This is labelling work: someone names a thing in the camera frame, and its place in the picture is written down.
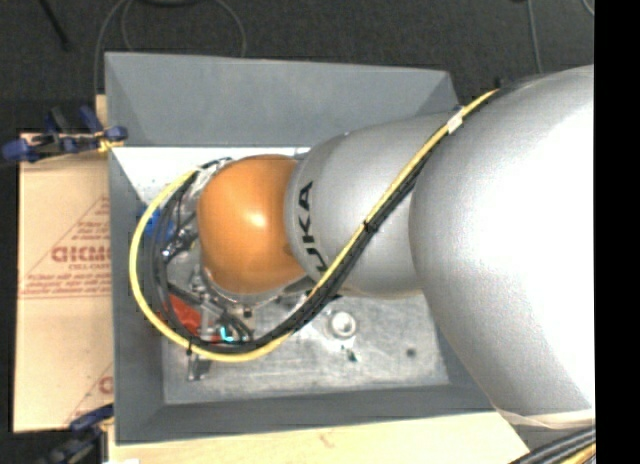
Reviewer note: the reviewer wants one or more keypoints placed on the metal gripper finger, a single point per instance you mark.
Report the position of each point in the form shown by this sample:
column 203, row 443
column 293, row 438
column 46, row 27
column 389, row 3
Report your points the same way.
column 204, row 367
column 192, row 368

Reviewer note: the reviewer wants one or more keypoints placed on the red object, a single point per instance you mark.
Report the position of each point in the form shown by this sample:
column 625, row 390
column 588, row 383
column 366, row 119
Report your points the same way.
column 184, row 314

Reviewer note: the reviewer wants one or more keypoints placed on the blue object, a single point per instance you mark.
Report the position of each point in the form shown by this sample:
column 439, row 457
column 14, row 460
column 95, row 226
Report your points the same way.
column 159, row 222

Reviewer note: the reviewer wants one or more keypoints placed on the clear glass cup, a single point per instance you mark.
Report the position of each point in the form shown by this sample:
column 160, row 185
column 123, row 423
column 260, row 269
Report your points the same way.
column 342, row 324

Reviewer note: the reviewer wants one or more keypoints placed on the small black object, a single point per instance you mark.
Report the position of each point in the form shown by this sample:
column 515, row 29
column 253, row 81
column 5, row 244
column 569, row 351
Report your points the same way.
column 352, row 355

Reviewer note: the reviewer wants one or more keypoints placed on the brown cardboard board, red print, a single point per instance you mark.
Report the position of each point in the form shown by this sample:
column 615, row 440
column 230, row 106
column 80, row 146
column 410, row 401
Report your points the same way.
column 60, row 212

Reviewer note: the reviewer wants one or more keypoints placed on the grey metal bin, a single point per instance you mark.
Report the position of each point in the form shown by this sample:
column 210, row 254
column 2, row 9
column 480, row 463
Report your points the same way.
column 280, row 102

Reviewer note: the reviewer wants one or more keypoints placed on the black cylinder on white bracket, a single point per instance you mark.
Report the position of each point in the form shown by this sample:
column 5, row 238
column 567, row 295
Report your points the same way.
column 181, row 243

